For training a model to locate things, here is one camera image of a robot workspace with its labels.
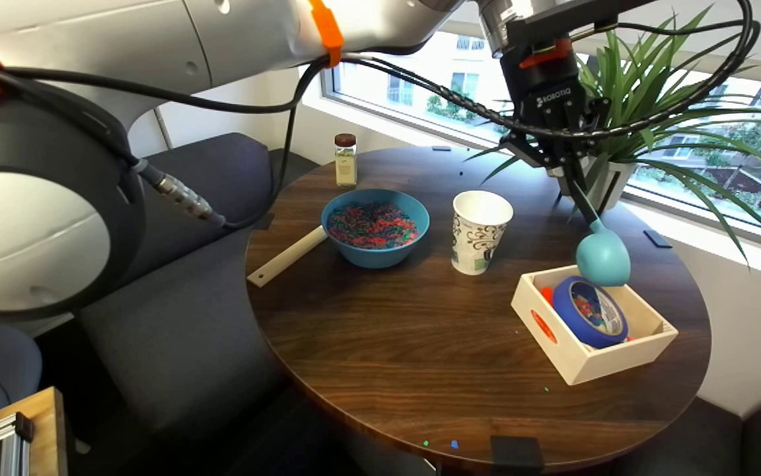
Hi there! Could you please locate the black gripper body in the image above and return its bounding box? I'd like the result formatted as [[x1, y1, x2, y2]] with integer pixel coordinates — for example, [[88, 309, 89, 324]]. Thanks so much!
[[500, 36, 588, 171]]

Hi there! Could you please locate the blue measuring spoon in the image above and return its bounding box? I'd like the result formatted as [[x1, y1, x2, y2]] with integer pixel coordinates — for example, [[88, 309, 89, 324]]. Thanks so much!
[[577, 220, 631, 286]]

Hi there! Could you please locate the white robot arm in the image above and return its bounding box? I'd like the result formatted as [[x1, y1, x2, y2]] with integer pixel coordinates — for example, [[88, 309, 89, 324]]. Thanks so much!
[[0, 0, 606, 321]]

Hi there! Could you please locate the white wooden box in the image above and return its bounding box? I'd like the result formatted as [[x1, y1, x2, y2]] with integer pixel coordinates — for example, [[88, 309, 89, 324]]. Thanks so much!
[[511, 265, 679, 387]]

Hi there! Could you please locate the blue bowl with cereal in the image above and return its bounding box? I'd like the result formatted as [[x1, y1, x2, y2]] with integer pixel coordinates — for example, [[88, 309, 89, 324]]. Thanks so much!
[[323, 187, 430, 269]]

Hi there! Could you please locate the green potted plant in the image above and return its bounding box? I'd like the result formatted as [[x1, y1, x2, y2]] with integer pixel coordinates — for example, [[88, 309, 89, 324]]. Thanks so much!
[[500, 0, 761, 243]]

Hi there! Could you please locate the black table clip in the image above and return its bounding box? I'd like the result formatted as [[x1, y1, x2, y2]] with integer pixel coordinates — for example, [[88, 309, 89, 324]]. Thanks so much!
[[492, 436, 544, 467], [642, 231, 673, 248]]

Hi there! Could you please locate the patterned paper cup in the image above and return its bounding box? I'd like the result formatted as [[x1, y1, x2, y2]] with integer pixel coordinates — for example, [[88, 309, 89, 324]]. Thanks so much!
[[451, 191, 514, 274]]

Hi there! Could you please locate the blue tape roll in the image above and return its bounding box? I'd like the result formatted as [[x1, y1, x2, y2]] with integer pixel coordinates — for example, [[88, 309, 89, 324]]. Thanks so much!
[[553, 274, 630, 350]]

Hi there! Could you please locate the round wooden table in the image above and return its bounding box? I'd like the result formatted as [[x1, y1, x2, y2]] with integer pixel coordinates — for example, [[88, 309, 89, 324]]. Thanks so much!
[[249, 147, 712, 474]]

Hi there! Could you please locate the spice jar brown lid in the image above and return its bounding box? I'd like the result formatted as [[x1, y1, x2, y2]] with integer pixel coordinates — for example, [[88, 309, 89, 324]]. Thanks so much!
[[333, 131, 359, 187]]

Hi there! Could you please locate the black table clip front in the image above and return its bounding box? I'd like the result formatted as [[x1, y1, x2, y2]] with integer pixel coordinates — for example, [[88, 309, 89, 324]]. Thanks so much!
[[492, 436, 544, 467]]

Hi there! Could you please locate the dark grey sofa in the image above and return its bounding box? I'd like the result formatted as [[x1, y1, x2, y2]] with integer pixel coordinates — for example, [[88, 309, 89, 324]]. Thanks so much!
[[0, 130, 323, 476]]

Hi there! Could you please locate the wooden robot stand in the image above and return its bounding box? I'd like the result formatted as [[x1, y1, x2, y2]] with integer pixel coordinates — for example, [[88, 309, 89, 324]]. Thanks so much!
[[0, 387, 70, 476]]

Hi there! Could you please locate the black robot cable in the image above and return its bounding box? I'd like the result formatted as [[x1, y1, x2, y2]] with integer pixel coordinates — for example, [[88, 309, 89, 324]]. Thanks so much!
[[0, 0, 761, 232]]

